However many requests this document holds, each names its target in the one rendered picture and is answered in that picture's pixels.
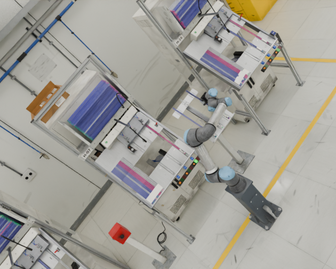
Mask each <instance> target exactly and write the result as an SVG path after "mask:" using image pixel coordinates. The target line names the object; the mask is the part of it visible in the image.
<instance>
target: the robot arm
mask: <svg viewBox="0 0 336 269"><path fill-rule="evenodd" d="M217 94H218V91H217V89H215V88H211V89H209V91H208V92H204V94H203V95H202V97H201V98H200V100H201V101H200V102H201V103H202V104H203V106H205V105H206V104H207V103H208V111H210V112H214V113H213V114H212V116H211V118H210V120H209V121H208V123H206V124H205V125H204V126H203V127H201V128H194V129H188V130H186V131H185V133H184V137H183V138H184V141H185V143H186V144H190V146H191V147H192V148H194V149H195V151H196V153H197V155H198V157H199V158H200V160H201V162H202V164H203V166H204V168H205V174H204V175H205V179H206V180H207V181H208V182H210V183H227V184H228V186H229V189H230V190H231V191H232V192H233V193H236V194H237V193H240V192H242V191H243V190H245V188H246V180H245V179H244V178H243V177H241V176H239V175H238V174H237V173H236V172H235V171H234V170H233V169H232V168H231V167H228V166H225V167H222V168H221V169H219V168H218V166H217V165H216V164H214V162H213V161H212V159H211V157H210V155H209V153H208V151H207V149H206V147H205V145H204V144H203V142H205V141H207V140H209V139H210V138H211V137H212V136H213V135H214V133H215V131H216V127H217V125H218V123H219V121H220V119H221V118H222V116H223V114H224V112H225V110H226V108H227V107H228V106H231V105H232V99H231V98H230V97H225V98H221V99H217Z"/></svg>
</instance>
